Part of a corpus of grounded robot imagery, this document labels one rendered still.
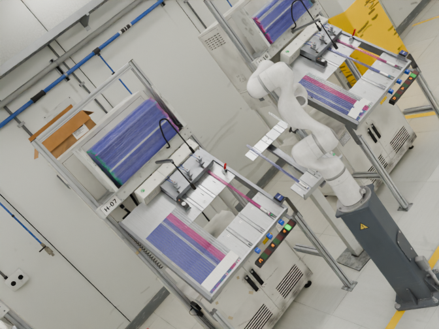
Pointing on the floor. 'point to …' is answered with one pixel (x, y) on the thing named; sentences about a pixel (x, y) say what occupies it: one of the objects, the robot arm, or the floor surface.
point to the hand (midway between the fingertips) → (294, 129)
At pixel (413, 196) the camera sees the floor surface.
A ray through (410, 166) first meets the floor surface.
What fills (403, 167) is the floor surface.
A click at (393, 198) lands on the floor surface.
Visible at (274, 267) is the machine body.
